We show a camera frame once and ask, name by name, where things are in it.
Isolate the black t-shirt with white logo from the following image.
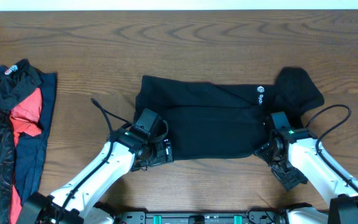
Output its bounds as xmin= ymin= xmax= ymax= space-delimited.
xmin=134 ymin=67 xmax=324 ymax=161

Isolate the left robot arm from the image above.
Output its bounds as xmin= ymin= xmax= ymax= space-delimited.
xmin=17 ymin=109 xmax=173 ymax=223

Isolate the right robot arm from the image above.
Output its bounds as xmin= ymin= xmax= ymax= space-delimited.
xmin=255 ymin=112 xmax=358 ymax=223

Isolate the red garment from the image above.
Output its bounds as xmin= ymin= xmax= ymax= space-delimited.
xmin=9 ymin=88 xmax=42 ymax=224

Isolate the right camera cable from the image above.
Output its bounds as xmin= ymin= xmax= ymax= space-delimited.
xmin=305 ymin=104 xmax=358 ymax=215

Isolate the camera cable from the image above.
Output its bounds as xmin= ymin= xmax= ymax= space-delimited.
xmin=305 ymin=104 xmax=358 ymax=215
xmin=54 ymin=98 xmax=133 ymax=224

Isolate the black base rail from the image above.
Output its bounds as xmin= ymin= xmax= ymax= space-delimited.
xmin=91 ymin=203 xmax=287 ymax=224

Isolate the left camera cable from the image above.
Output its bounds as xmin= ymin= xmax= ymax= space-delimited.
xmin=54 ymin=98 xmax=133 ymax=224

